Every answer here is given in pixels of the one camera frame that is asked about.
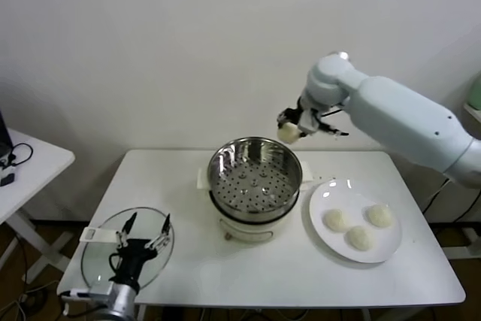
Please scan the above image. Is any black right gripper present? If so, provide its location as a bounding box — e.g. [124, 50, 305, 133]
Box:
[277, 97, 309, 141]

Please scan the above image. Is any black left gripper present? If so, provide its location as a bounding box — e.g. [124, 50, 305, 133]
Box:
[108, 212, 172, 292]

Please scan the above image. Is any white steamed baozi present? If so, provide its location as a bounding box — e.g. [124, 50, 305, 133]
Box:
[345, 226, 377, 252]
[366, 203, 393, 229]
[323, 207, 352, 232]
[276, 122, 301, 145]

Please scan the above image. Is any steel perforated steamer basket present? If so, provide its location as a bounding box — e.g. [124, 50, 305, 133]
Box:
[195, 136, 313, 224]

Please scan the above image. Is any white round plate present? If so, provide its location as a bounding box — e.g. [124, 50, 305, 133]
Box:
[308, 177, 404, 265]

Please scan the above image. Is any white electric cooker base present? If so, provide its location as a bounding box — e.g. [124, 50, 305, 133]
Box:
[208, 185, 301, 242]

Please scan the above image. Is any white side table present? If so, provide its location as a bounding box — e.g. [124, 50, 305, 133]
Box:
[0, 127, 76, 284]

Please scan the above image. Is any black monitor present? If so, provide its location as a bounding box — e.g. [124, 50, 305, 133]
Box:
[0, 110, 14, 156]

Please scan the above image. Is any white shelf board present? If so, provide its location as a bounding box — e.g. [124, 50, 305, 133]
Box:
[463, 102, 481, 123]

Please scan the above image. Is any pale green object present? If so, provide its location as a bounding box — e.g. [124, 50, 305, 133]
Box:
[469, 74, 481, 110]

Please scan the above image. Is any white rack base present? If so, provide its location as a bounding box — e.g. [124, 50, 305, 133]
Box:
[441, 227, 481, 260]

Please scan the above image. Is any glass lid with white handle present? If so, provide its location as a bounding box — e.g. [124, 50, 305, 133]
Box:
[79, 206, 176, 295]

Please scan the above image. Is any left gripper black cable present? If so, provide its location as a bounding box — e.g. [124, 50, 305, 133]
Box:
[107, 253, 121, 280]

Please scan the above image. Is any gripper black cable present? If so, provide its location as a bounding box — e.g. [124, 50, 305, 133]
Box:
[107, 253, 121, 280]
[317, 108, 349, 138]

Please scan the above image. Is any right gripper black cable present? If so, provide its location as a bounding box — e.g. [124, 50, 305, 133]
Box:
[317, 108, 349, 138]

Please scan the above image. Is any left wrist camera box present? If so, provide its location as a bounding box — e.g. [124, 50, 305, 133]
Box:
[60, 285, 113, 303]

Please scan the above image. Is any black looped cable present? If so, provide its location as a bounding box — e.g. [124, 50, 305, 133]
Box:
[0, 143, 34, 171]

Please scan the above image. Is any black hanging cable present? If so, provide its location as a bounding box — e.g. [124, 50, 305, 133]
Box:
[422, 177, 452, 217]

